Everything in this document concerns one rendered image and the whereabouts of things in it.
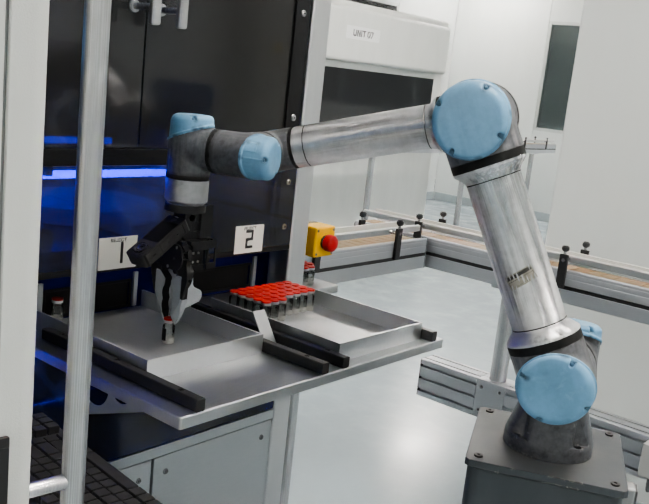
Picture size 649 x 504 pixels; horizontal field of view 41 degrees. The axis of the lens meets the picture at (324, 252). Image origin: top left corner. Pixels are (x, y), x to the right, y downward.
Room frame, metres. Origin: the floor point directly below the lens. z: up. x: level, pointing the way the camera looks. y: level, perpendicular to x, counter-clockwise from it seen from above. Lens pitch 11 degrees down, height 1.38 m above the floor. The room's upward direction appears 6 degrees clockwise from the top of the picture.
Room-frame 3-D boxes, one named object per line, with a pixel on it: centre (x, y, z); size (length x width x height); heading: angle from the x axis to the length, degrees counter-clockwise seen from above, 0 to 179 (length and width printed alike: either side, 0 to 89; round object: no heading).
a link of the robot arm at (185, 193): (1.49, 0.25, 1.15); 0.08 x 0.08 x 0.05
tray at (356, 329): (1.68, 0.00, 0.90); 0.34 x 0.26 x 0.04; 51
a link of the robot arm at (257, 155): (1.47, 0.15, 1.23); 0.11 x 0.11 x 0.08; 73
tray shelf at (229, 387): (1.58, 0.14, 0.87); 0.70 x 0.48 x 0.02; 141
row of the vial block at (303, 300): (1.74, 0.07, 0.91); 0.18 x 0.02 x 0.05; 141
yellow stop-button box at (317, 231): (2.02, 0.03, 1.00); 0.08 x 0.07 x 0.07; 51
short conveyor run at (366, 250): (2.34, -0.04, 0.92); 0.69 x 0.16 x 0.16; 141
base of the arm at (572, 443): (1.42, -0.42, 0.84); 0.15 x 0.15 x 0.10
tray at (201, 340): (1.49, 0.31, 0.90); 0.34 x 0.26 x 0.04; 51
